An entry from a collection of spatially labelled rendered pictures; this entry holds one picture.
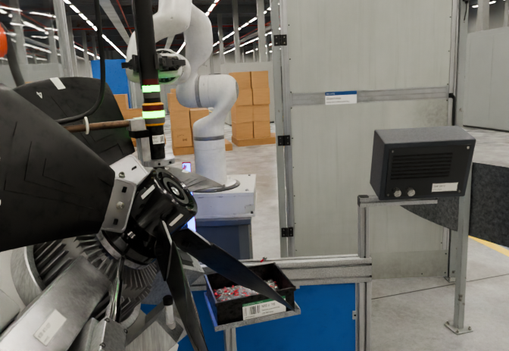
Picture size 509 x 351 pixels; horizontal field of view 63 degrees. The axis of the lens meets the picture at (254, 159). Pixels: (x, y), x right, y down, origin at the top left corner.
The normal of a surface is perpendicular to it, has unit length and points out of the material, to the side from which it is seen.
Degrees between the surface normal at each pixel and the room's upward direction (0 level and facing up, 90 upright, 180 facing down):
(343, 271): 90
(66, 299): 50
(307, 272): 90
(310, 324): 90
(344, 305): 90
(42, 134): 75
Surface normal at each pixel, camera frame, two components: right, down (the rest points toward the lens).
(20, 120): 0.87, -0.29
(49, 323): 0.73, -0.67
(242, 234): 0.69, 0.11
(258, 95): 0.22, 0.18
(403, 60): 0.01, 0.19
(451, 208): -0.92, 0.12
